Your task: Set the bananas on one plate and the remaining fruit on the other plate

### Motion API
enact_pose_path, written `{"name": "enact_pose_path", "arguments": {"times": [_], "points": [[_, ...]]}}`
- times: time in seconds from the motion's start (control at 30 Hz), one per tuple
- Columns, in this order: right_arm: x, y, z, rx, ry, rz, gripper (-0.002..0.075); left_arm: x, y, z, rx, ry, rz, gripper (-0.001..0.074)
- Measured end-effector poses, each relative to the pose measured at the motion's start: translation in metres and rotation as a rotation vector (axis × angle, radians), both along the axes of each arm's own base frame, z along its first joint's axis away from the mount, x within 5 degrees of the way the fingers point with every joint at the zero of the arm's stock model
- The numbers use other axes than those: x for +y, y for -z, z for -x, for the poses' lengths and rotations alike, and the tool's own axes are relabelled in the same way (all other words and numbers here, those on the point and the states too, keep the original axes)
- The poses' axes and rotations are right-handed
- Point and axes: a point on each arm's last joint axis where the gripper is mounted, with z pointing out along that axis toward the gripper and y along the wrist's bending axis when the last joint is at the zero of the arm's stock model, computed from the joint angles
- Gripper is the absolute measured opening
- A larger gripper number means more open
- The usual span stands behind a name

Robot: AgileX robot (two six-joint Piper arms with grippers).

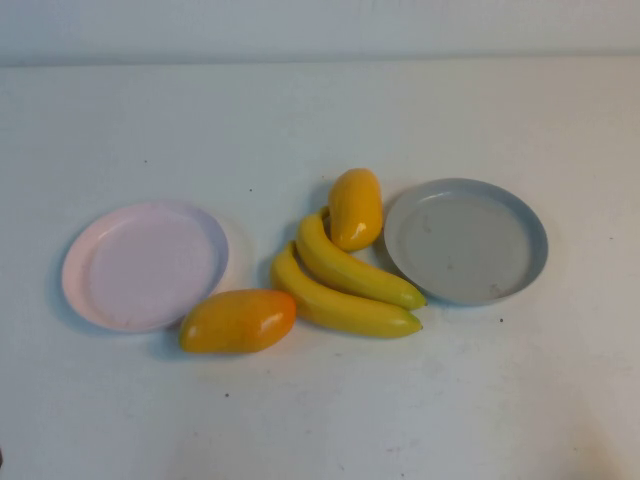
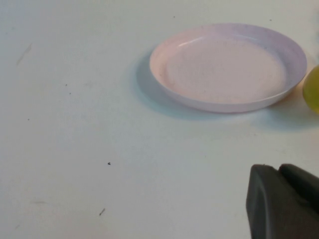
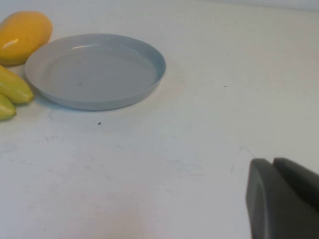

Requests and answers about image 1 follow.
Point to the mango with orange blush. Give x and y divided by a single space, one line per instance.
235 322

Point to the yellow banana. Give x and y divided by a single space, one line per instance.
330 310
345 270

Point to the plain yellow mango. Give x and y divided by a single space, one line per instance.
355 210

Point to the pink round plate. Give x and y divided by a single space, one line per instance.
140 265

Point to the grey-blue round plate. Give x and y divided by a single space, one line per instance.
465 245

